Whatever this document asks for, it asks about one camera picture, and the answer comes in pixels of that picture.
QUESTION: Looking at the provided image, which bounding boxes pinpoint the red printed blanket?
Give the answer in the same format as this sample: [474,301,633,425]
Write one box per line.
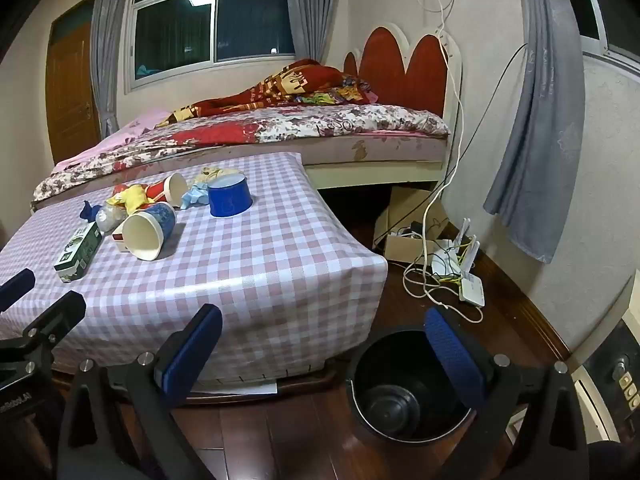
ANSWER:
[155,58,378,126]

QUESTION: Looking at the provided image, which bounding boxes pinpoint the cardboard box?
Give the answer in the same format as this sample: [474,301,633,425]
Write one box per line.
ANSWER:
[374,185,463,265]

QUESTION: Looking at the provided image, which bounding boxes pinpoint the floral bed sheet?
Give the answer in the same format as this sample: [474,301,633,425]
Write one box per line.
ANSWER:
[32,102,451,201]

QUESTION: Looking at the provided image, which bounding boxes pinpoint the blue round tub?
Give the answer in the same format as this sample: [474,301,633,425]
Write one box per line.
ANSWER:
[206,172,253,218]

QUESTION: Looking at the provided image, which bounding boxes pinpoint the cream bed red headboard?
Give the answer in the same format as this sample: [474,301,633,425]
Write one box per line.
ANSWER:
[30,22,463,213]

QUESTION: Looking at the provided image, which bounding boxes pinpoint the light blue cloth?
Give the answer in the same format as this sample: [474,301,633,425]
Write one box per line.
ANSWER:
[180,182,211,209]

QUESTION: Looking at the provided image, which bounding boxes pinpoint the thin yellow cable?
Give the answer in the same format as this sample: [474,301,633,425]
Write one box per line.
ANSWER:
[452,240,478,276]

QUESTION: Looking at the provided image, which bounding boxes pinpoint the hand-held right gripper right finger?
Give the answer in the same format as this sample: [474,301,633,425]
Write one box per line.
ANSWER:
[424,306,591,480]

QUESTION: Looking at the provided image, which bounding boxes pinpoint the wooden door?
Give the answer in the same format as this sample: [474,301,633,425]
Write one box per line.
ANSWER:
[45,0,101,166]

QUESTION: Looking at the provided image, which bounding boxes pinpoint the white router with antennas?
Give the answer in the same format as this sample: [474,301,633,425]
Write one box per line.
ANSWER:
[430,217,481,277]

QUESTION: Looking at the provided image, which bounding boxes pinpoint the pink cloth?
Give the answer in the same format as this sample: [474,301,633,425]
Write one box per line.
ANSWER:
[52,107,173,173]

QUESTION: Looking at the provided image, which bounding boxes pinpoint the white framed window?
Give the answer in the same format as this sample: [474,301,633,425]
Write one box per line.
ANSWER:
[125,0,301,92]

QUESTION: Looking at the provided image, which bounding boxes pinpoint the clear plastic bag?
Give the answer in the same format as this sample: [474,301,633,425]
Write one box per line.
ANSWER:
[95,206,128,233]

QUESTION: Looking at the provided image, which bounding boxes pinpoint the grey framed window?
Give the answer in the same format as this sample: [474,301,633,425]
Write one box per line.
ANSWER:
[565,0,640,61]

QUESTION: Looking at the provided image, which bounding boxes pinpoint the beige cloth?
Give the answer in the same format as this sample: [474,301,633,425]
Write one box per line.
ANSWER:
[192,166,246,186]

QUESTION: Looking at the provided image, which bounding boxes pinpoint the black trash bin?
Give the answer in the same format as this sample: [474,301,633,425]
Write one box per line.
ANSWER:
[345,327,488,447]

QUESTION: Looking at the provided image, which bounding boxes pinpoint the pink mattress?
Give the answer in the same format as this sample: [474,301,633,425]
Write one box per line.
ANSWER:
[30,132,447,213]

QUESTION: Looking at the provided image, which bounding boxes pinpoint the tied grey curtain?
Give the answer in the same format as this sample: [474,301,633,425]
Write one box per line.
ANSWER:
[482,0,586,265]

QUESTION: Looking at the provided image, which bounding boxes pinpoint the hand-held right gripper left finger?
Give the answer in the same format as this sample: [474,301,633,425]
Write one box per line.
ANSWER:
[56,304,223,480]

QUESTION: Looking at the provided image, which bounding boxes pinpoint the red paper cup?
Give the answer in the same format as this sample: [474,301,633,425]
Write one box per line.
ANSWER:
[145,172,188,207]

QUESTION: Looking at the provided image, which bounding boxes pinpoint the green carton box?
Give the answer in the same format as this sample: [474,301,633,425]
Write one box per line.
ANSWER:
[53,221,103,283]

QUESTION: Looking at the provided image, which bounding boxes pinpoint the yellow towel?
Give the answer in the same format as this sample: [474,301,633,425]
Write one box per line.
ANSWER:
[106,192,157,216]

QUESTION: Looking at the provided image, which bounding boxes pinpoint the dark blue towel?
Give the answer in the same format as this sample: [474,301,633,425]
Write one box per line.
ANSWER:
[79,200,108,222]

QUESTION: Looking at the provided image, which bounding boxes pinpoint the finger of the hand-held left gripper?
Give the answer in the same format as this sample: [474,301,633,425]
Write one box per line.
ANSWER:
[0,268,36,313]
[20,291,87,361]

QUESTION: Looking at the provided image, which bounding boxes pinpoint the white flat modem box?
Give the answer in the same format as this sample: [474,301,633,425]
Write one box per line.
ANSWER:
[460,275,486,307]

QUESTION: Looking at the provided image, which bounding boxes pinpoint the checkered cloth covered table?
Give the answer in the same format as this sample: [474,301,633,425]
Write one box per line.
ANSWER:
[0,151,389,401]

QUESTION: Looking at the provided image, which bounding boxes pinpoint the cream bedside cabinet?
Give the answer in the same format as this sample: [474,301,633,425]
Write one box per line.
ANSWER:
[570,270,640,446]

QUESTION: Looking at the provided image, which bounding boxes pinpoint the colourful printed pillow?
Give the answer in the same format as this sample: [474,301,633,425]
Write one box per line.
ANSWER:
[315,74,378,106]

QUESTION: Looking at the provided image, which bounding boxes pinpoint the blue patterned paper cup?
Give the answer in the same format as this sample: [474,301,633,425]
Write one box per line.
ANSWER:
[121,202,177,261]

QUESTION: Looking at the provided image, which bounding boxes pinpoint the thin dark cable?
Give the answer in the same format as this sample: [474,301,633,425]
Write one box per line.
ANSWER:
[372,42,529,251]

